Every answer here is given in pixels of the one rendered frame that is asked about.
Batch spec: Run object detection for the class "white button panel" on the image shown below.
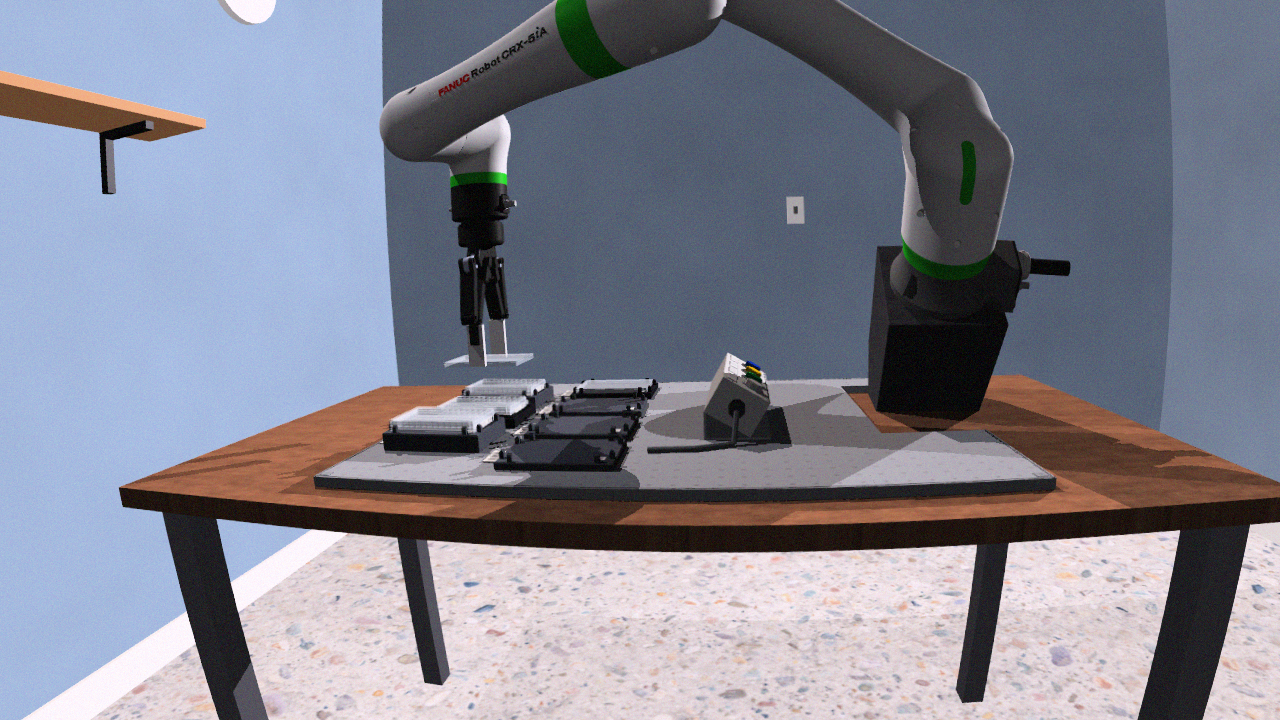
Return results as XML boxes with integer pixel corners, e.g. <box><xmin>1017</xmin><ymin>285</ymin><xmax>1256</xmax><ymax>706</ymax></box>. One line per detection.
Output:
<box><xmin>646</xmin><ymin>354</ymin><xmax>771</xmax><ymax>454</ymax></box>

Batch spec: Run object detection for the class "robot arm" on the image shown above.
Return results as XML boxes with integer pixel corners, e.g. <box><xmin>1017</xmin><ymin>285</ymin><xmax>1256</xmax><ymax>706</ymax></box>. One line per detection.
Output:
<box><xmin>379</xmin><ymin>0</ymin><xmax>1070</xmax><ymax>319</ymax></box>

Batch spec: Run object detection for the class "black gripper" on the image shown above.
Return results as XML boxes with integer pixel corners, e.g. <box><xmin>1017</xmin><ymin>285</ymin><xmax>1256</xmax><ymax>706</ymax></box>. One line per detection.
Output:
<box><xmin>458</xmin><ymin>222</ymin><xmax>509</xmax><ymax>366</ymax></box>

